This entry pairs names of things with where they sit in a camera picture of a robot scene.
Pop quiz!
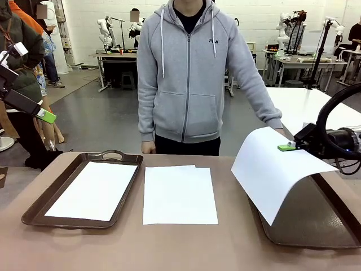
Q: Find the white rounded table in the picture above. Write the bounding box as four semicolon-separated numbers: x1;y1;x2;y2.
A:
266;86;361;131

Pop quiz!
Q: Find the white A4 paper stack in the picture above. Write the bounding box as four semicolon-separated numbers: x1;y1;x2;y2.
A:
142;165;219;226

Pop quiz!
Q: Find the black camera tripod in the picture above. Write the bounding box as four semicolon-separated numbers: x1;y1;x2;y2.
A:
306;16;336;90

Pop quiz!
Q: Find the white A4 paper sheet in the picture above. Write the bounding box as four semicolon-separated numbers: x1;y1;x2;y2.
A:
230;126;339;226
44;161;139;222

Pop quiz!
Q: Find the black thin lamp stand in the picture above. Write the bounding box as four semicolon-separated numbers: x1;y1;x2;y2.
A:
108;16;126;53

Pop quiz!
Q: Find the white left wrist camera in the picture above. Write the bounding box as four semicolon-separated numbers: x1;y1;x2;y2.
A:
0;41;29;77

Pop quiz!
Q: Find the person in plaid shirt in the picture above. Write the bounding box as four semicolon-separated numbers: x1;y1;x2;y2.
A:
287;10;308;54

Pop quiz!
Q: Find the person's right hand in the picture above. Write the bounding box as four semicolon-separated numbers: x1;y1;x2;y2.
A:
140;141;156;155

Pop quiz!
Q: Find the person in grey hoodie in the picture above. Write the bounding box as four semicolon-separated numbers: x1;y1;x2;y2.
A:
137;0;283;156

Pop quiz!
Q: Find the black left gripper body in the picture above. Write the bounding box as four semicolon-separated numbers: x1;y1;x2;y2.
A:
0;66;19;99

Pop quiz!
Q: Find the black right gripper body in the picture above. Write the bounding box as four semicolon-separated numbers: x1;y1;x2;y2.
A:
293;123;355;159

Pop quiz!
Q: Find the person in orange hoodie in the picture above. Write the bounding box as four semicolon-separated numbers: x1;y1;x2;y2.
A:
8;0;57;97

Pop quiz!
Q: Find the grey background workbench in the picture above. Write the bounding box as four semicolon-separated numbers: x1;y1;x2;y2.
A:
89;52;139;93
262;49;349;88

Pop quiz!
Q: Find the brown plastic serving tray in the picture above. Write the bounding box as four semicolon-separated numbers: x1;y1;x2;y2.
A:
248;169;361;250
21;150;144;230

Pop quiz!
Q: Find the person in green jacket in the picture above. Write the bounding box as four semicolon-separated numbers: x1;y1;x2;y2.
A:
0;0;65;172

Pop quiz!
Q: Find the grey-sleeved left forearm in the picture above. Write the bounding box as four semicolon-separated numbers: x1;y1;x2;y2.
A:
248;84;283;130

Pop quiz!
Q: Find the person in black clothes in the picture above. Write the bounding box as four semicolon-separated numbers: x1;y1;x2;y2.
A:
348;22;361;53

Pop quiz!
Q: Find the grey-sleeved right forearm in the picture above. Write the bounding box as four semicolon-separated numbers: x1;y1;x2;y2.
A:
138;93;157;143

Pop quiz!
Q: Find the distant person in black top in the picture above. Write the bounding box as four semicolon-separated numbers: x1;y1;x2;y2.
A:
130;8;142;47

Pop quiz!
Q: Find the dark plastic stool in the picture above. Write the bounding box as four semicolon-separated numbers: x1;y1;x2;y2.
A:
121;71;136;91

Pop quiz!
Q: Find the white round stand base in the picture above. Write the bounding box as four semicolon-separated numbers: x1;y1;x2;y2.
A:
0;134;15;152

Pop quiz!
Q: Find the person in blue jeans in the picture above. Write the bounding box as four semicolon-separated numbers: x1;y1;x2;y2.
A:
36;4;65;89

